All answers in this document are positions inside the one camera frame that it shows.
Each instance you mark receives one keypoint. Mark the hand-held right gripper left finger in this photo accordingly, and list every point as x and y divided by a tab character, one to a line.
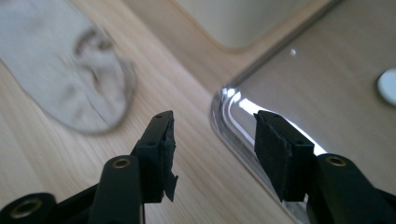
155	155

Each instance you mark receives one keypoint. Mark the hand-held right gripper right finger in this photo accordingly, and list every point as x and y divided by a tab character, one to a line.
286	155

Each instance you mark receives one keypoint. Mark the white compartment storage box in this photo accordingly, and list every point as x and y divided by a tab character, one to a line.
243	21

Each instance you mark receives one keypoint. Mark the beige sock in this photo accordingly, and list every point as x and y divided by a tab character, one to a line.
46	62

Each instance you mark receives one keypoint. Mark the white round disc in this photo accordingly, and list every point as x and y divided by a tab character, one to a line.
388	87

